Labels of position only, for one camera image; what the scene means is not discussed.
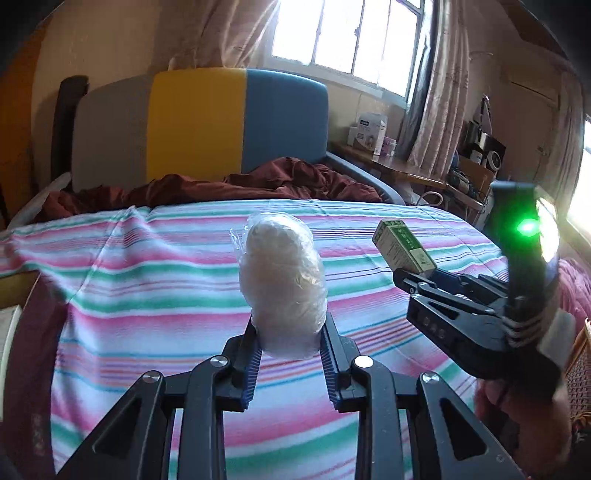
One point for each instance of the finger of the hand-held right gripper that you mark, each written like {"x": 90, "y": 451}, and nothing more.
{"x": 406, "y": 279}
{"x": 443, "y": 307}

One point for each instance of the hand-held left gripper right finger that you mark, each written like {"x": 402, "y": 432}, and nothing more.
{"x": 330, "y": 364}

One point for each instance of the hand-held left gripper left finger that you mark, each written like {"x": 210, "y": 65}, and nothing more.
{"x": 251, "y": 369}

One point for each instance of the small green box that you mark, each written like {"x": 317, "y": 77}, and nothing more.
{"x": 406, "y": 247}

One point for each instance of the white ball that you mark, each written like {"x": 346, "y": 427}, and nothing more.
{"x": 284, "y": 286}

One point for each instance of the gold metal tin box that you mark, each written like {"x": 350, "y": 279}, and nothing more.
{"x": 18, "y": 288}

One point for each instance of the person's right hand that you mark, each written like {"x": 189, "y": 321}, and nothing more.
{"x": 531, "y": 424}

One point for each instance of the wooden desk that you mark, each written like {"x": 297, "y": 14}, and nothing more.
{"x": 406, "y": 173}

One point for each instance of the wicker basket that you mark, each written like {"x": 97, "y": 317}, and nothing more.
{"x": 581, "y": 374}

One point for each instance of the person's pink clothing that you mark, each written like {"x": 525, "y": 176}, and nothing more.
{"x": 577, "y": 290}

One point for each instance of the striped bed blanket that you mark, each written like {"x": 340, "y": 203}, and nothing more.
{"x": 138, "y": 300}

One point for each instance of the small pink box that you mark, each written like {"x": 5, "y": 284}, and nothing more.
{"x": 387, "y": 146}

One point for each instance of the white boxes on desk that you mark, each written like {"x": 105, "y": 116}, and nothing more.
{"x": 367, "y": 134}

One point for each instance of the maroon cloth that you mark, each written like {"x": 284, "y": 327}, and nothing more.
{"x": 277, "y": 180}

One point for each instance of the side window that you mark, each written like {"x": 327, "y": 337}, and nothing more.
{"x": 582, "y": 184}

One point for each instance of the bright window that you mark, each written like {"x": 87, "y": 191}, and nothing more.
{"x": 351, "y": 41}

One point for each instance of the grey yellow blue headboard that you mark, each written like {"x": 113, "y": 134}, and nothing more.
{"x": 198, "y": 124}

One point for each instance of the black rolled mat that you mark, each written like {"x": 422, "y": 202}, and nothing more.
{"x": 67, "y": 124}

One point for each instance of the wooden wardrobe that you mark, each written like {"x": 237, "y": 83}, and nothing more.
{"x": 18, "y": 138}

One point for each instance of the grey bed frame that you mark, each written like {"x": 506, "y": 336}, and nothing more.
{"x": 369, "y": 177}

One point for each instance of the white bed rail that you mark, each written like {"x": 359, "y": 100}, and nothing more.
{"x": 39, "y": 201}

